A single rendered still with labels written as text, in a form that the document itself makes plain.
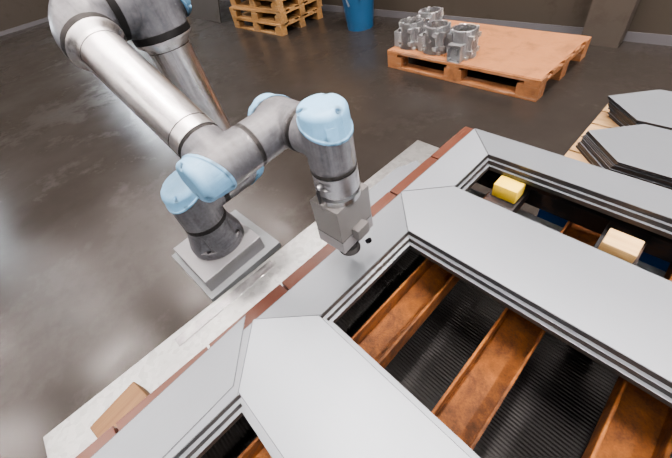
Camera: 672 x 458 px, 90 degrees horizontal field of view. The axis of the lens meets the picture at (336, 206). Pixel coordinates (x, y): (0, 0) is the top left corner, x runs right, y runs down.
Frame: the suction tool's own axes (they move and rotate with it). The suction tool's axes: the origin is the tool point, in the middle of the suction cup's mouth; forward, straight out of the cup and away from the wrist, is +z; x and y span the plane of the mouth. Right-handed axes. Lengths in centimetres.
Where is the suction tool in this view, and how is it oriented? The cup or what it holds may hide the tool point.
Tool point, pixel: (349, 247)
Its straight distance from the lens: 68.6
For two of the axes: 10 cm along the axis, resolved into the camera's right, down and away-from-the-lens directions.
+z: 1.5, 7.1, 6.9
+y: 6.6, -5.9, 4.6
